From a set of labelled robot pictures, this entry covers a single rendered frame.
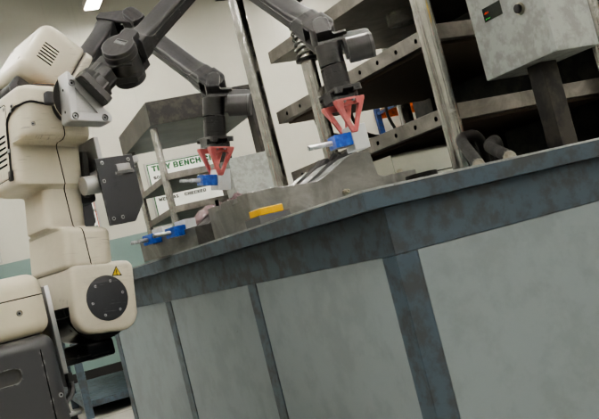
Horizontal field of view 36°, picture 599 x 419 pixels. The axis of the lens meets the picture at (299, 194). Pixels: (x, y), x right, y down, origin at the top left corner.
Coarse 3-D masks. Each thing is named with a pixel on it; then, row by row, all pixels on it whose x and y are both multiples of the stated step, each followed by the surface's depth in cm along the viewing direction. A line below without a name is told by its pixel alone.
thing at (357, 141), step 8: (344, 128) 204; (360, 128) 202; (336, 136) 200; (344, 136) 201; (352, 136) 201; (360, 136) 201; (312, 144) 200; (320, 144) 200; (328, 144) 201; (336, 144) 200; (344, 144) 200; (352, 144) 202; (360, 144) 201; (368, 144) 202
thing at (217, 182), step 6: (228, 168) 242; (210, 174) 245; (216, 174) 242; (228, 174) 242; (180, 180) 239; (186, 180) 239; (192, 180) 240; (198, 180) 241; (204, 180) 240; (210, 180) 240; (216, 180) 241; (222, 180) 242; (228, 180) 242; (216, 186) 242; (222, 186) 242; (228, 186) 242
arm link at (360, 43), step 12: (324, 24) 206; (324, 36) 205; (336, 36) 206; (348, 36) 205; (360, 36) 203; (372, 36) 202; (348, 48) 203; (360, 48) 202; (372, 48) 202; (360, 60) 204
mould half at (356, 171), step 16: (336, 160) 246; (352, 160) 241; (368, 160) 243; (320, 176) 242; (336, 176) 238; (352, 176) 240; (368, 176) 243; (384, 176) 245; (400, 176) 247; (256, 192) 227; (272, 192) 229; (288, 192) 231; (304, 192) 233; (320, 192) 235; (336, 192) 237; (352, 192) 240; (224, 208) 239; (240, 208) 231; (256, 208) 227; (288, 208) 231; (304, 208) 233; (224, 224) 241; (240, 224) 232
